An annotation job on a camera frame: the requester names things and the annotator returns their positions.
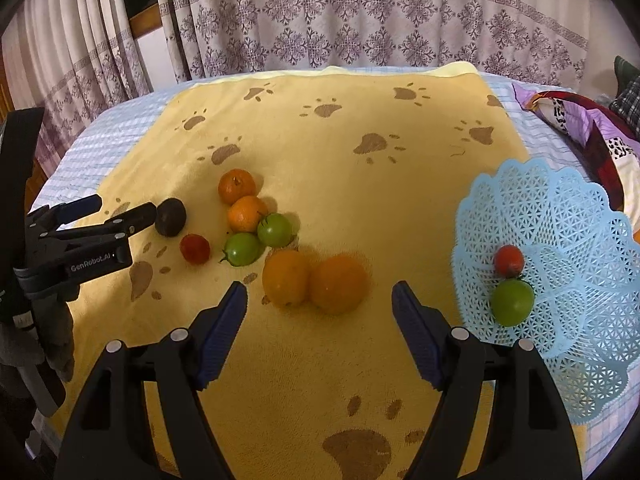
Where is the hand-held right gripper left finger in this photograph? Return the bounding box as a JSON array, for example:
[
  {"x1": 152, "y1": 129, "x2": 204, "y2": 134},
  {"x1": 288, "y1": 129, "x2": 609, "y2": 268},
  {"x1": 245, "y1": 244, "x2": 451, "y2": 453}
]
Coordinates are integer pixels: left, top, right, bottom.
[{"x1": 54, "y1": 281, "x2": 249, "y2": 480}]

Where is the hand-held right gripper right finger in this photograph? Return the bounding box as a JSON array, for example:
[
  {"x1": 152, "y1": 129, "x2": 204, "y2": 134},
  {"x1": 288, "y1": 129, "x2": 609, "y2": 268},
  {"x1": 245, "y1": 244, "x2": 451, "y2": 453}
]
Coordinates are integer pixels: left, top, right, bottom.
[{"x1": 391, "y1": 281, "x2": 585, "y2": 480}]

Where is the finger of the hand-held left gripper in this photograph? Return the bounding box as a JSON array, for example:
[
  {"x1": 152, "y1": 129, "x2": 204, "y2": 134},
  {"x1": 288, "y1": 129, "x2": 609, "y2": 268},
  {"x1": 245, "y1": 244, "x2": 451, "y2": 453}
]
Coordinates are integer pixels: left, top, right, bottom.
[
  {"x1": 39, "y1": 201, "x2": 158, "y2": 249},
  {"x1": 27, "y1": 195, "x2": 103, "y2": 234}
]

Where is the dark round fruit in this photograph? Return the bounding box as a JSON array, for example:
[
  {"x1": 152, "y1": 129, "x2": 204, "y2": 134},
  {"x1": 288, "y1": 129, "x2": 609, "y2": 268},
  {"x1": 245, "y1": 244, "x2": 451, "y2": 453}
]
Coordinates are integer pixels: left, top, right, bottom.
[{"x1": 154, "y1": 198, "x2": 188, "y2": 237}]

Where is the red tomato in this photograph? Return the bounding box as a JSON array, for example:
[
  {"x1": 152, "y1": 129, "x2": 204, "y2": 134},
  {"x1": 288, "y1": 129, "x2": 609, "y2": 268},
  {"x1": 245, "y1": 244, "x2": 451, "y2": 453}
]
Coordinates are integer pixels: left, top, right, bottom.
[
  {"x1": 493, "y1": 245, "x2": 526, "y2": 278},
  {"x1": 180, "y1": 234, "x2": 211, "y2": 264}
]

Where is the large orange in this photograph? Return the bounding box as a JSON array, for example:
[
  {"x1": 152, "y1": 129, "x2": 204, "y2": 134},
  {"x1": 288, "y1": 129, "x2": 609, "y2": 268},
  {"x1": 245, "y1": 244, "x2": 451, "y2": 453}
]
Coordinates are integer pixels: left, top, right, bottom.
[
  {"x1": 308, "y1": 255, "x2": 370, "y2": 315},
  {"x1": 262, "y1": 250, "x2": 311, "y2": 308}
]

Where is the green tomato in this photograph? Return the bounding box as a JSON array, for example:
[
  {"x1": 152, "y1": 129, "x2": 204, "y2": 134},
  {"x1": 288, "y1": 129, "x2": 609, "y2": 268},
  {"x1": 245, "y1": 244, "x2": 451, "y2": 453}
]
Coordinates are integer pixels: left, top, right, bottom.
[
  {"x1": 490, "y1": 279, "x2": 536, "y2": 327},
  {"x1": 220, "y1": 232, "x2": 263, "y2": 266},
  {"x1": 257, "y1": 213, "x2": 294, "y2": 248}
]

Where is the small mandarin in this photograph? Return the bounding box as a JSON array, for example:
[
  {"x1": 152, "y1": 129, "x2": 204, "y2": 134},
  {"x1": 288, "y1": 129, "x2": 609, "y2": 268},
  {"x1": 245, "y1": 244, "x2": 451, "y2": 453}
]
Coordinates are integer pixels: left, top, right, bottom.
[
  {"x1": 218, "y1": 169, "x2": 257, "y2": 206},
  {"x1": 228, "y1": 196, "x2": 270, "y2": 233}
]

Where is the light blue plastic basket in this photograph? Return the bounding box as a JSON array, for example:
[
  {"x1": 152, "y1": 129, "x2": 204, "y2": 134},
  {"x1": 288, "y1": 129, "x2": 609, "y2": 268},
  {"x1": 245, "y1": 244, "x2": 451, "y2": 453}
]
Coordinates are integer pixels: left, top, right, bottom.
[{"x1": 451, "y1": 157, "x2": 640, "y2": 423}]

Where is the person's left hand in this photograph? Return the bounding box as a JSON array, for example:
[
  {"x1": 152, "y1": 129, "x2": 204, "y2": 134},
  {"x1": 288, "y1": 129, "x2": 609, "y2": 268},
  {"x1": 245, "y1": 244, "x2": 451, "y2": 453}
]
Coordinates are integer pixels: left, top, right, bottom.
[{"x1": 0, "y1": 299, "x2": 76, "y2": 392}]

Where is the blue checked bed sheet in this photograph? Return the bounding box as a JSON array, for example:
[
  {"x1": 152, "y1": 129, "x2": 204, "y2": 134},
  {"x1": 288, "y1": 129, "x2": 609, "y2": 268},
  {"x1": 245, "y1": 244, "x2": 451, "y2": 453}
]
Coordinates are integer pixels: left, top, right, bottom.
[{"x1": 30, "y1": 67, "x2": 640, "y2": 480}]

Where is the white purple patterned curtain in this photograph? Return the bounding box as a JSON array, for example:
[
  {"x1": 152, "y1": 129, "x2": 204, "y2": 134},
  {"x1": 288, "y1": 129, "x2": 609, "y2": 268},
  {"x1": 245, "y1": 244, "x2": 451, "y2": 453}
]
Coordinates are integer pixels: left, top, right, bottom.
[
  {"x1": 0, "y1": 0, "x2": 156, "y2": 181},
  {"x1": 150, "y1": 0, "x2": 591, "y2": 86}
]

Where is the yellow paw print blanket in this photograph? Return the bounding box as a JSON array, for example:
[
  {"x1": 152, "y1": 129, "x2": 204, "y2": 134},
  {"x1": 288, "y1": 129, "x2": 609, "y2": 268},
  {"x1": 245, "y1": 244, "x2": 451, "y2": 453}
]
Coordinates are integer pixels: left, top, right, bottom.
[{"x1": 62, "y1": 62, "x2": 581, "y2": 480}]

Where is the colourful patchwork quilt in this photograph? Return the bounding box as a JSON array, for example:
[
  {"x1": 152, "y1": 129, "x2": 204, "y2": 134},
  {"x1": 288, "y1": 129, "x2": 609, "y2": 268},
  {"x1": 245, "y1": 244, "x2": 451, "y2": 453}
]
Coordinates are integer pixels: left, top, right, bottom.
[{"x1": 512, "y1": 82, "x2": 640, "y2": 246}]

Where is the dark plaid cloth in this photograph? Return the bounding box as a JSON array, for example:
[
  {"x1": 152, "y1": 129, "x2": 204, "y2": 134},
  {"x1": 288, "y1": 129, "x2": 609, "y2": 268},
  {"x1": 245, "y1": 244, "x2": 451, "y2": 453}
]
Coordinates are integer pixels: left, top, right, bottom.
[{"x1": 607, "y1": 55, "x2": 640, "y2": 141}]

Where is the wooden window frame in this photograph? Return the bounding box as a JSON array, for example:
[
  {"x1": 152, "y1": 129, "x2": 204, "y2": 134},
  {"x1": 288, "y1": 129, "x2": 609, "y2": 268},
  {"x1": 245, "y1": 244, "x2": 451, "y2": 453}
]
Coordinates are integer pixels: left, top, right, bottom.
[{"x1": 127, "y1": 7, "x2": 163, "y2": 36}]

